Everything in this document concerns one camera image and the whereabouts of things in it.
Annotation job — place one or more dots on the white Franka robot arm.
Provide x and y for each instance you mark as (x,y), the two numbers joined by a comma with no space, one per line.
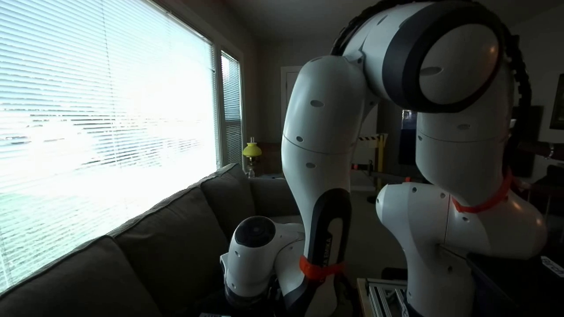
(328,117)

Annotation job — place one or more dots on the table lamp with shade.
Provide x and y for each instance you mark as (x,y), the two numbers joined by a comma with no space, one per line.
(252,151)

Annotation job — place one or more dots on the narrow window blinds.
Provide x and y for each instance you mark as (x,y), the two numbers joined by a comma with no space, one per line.
(231,107)

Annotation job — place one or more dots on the yellow black caution tape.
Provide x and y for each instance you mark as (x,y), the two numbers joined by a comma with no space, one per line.
(372,138)

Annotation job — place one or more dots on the dark screen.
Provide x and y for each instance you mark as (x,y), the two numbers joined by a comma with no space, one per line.
(407,138)

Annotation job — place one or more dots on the grey fabric sofa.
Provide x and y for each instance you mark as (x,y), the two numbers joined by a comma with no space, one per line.
(164,247)

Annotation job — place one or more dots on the large window blinds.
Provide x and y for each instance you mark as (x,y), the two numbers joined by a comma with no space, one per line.
(88,117)

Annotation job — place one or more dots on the dark framed picture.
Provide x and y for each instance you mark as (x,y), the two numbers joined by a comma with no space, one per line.
(557,103)

